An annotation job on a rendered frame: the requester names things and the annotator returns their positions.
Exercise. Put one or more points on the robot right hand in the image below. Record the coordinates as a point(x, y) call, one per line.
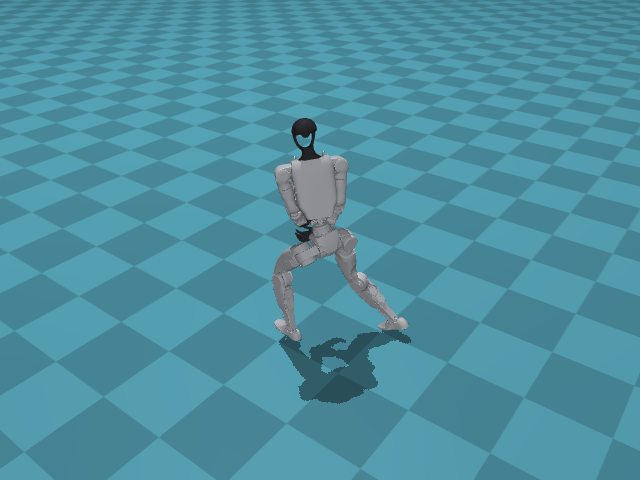
point(304, 236)

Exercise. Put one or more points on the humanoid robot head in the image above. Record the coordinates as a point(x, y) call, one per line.
point(304, 127)

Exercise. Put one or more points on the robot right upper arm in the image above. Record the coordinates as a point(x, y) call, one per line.
point(340, 168)

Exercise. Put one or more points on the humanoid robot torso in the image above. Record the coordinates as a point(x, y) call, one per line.
point(314, 186)

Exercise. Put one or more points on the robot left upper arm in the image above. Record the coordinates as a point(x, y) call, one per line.
point(282, 175)

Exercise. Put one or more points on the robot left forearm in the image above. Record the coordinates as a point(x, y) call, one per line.
point(298, 218)

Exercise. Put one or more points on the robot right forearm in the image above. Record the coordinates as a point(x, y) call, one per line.
point(337, 211)

